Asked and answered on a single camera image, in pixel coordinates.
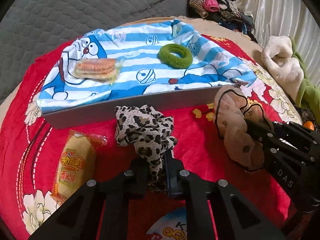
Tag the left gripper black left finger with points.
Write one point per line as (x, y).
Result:
(97, 210)

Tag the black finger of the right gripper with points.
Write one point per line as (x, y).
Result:
(298, 136)
(267, 135)

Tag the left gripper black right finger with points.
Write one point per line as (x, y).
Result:
(215, 210)

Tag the beige sheer scrunchie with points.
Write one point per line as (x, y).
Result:
(232, 109)

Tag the yellow rice cracker pack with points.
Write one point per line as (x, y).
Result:
(76, 164)

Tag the leopard print scrunchie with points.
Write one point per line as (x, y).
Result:
(150, 132)

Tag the orange biscuit pack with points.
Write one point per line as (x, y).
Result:
(104, 70)

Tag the red blue egg toy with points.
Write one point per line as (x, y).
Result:
(171, 226)

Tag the orange fruit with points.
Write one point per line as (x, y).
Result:
(309, 125)

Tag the white green fleece blanket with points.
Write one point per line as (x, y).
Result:
(286, 66)

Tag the red floral blanket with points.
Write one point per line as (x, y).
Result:
(30, 151)

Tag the blue striped cartoon cloth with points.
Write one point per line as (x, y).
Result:
(139, 69)

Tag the white satin curtain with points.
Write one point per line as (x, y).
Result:
(287, 18)

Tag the pile of clothes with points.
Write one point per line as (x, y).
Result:
(225, 13)

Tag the grey quilted headboard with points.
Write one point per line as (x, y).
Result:
(31, 28)

